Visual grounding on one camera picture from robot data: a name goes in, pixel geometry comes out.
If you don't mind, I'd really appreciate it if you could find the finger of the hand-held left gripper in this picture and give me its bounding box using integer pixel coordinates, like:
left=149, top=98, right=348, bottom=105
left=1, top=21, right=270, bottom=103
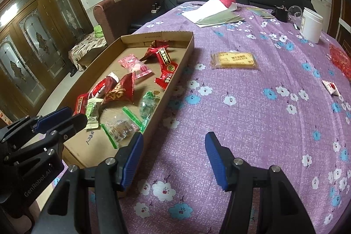
left=0, top=106, right=73, bottom=143
left=41, top=113, right=88, bottom=147

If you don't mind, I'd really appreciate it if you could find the brown armchair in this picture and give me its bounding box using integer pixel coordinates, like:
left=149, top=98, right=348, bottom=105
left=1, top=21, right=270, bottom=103
left=93, top=0, right=162, bottom=44

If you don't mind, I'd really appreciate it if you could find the patterned cushioned bench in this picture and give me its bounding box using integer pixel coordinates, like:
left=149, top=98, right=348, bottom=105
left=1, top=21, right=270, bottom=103
left=68, top=31, right=107, bottom=71

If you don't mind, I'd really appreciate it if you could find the wooden cabinet with glass doors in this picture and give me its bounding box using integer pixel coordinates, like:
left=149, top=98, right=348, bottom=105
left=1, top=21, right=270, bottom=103
left=0, top=0, right=94, bottom=125

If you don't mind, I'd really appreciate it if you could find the dark red gold-print pyramid packet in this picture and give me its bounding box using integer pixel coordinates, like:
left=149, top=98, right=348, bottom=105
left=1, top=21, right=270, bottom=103
left=101, top=72, right=136, bottom=105

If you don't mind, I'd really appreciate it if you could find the white snack packet red label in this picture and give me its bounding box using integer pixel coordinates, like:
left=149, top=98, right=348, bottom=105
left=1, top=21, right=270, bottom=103
left=322, top=80, right=340, bottom=96

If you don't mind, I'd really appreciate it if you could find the stack of papers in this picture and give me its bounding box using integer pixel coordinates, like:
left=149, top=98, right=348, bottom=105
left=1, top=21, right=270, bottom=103
left=181, top=0, right=246, bottom=28

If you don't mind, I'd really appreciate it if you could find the clear green candy packet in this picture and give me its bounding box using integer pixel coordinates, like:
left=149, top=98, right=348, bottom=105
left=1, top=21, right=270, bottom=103
left=139, top=91, right=161, bottom=121

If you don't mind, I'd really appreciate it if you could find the red shiny foil bag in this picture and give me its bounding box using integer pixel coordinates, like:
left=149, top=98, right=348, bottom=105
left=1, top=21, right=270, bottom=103
left=328, top=43, right=351, bottom=81

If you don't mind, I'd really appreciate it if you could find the purple floral tablecloth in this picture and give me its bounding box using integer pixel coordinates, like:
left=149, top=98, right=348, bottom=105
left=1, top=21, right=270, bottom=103
left=36, top=0, right=351, bottom=234

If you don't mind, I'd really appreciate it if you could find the red and white snack packet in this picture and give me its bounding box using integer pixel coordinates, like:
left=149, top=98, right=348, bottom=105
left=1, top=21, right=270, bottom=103
left=90, top=72, right=119, bottom=99

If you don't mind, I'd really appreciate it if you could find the pink snack packet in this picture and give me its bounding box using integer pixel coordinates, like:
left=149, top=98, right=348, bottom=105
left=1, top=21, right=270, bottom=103
left=118, top=54, right=152, bottom=78

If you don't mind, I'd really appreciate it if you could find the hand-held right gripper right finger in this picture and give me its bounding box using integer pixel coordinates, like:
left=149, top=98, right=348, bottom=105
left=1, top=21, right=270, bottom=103
left=204, top=131, right=316, bottom=234

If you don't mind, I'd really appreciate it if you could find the white plastic jar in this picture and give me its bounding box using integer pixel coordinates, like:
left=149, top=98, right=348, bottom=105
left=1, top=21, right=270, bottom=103
left=299, top=7, right=324, bottom=44

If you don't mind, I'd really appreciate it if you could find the yellow biscuit packet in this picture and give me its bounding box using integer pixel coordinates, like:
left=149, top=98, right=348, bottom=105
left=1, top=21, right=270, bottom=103
left=211, top=51, right=260, bottom=70

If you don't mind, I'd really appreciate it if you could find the clear packet with green ends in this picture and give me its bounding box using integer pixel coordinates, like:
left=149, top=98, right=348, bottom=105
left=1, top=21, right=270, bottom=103
left=100, top=106, right=143, bottom=149

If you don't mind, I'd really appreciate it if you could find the clear plastic container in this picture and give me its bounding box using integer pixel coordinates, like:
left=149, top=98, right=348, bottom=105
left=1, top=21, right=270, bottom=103
left=288, top=5, right=303, bottom=23

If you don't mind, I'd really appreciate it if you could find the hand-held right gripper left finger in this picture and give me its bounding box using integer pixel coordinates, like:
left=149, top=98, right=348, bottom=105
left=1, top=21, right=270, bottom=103
left=30, top=132, right=144, bottom=234

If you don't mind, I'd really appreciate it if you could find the small black cup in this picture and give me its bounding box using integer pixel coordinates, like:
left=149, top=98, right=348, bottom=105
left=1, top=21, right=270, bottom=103
left=271, top=5, right=290, bottom=23

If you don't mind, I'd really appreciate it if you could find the shallow cardboard box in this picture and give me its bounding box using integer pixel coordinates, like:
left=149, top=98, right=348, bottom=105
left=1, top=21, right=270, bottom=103
left=62, top=31, right=195, bottom=199

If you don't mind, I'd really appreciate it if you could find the green and white snack packet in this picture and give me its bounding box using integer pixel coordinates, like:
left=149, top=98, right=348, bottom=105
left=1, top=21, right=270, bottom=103
left=86, top=98, right=103, bottom=130

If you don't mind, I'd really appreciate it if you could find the green cloth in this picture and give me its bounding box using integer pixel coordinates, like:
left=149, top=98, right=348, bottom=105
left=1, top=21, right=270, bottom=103
left=93, top=24, right=105, bottom=38

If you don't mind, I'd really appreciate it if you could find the red snack packet black label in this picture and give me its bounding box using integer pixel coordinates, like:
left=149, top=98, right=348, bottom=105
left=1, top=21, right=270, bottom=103
left=154, top=47, right=179, bottom=90

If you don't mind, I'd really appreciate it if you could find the printed booklet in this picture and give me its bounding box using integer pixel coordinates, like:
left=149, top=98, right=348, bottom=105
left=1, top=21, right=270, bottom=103
left=247, top=6, right=275, bottom=18

